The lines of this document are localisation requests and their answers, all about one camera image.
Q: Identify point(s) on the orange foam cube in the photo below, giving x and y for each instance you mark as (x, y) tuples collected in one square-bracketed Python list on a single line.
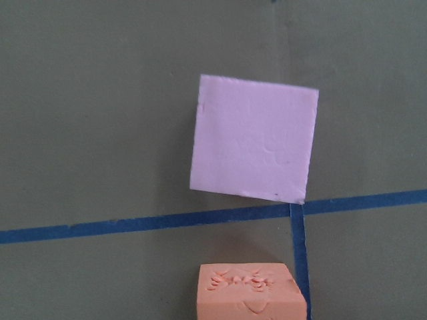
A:
[(248, 291)]

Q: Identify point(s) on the pink foam cube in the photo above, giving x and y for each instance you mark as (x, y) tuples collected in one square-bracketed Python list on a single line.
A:
[(253, 139)]

